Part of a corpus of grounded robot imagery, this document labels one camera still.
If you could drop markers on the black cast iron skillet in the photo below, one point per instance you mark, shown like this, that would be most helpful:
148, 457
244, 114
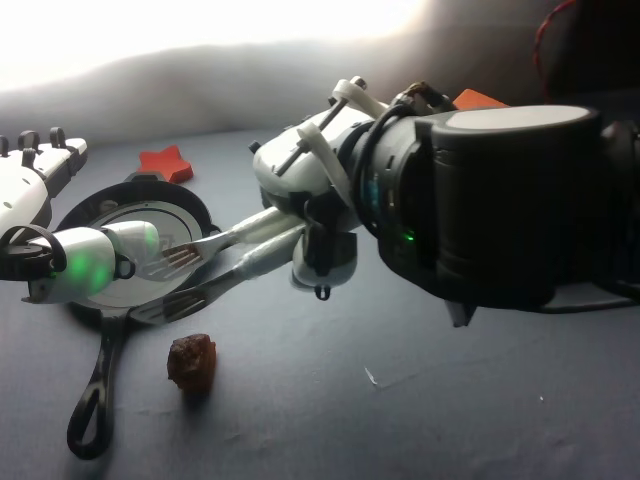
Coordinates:
107, 342

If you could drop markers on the brown piece of meat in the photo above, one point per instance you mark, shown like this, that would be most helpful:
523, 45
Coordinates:
192, 362

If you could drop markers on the white backdrop sheet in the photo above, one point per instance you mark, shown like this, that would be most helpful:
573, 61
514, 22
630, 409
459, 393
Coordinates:
200, 85

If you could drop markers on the red star block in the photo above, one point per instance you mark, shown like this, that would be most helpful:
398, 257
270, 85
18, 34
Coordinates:
165, 162

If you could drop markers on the orange cube block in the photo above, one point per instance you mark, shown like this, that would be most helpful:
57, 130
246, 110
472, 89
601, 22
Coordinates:
475, 100

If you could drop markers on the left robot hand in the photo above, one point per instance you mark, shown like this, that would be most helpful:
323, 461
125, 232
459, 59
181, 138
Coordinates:
85, 250

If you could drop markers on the grey table cloth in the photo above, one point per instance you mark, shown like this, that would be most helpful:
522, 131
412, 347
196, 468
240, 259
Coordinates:
400, 425

